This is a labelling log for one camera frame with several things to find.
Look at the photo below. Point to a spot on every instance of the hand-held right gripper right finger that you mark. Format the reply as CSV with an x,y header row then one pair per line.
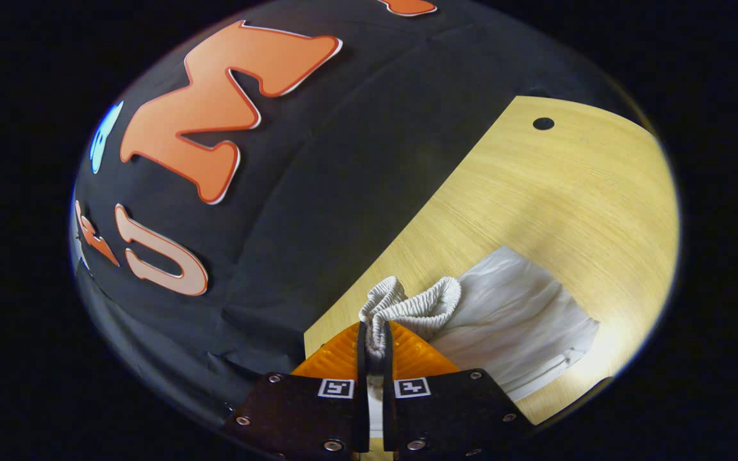
x,y
388,410

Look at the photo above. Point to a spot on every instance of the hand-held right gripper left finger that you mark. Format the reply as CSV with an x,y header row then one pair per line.
x,y
362,410

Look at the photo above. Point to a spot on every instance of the white jeans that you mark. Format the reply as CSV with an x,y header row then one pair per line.
x,y
510,307

